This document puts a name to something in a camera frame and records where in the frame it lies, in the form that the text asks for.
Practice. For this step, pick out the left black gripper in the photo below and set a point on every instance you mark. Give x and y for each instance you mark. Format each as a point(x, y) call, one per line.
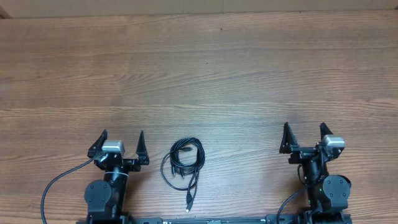
point(135, 164)

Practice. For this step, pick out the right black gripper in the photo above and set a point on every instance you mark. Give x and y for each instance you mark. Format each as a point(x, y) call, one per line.
point(301, 152)

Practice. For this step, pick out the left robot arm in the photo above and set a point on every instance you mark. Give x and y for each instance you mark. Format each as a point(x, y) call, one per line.
point(105, 197)

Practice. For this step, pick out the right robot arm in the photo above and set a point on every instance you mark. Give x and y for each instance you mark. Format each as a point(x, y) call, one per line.
point(327, 194)

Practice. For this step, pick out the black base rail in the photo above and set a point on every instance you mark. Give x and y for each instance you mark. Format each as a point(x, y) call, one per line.
point(268, 219)

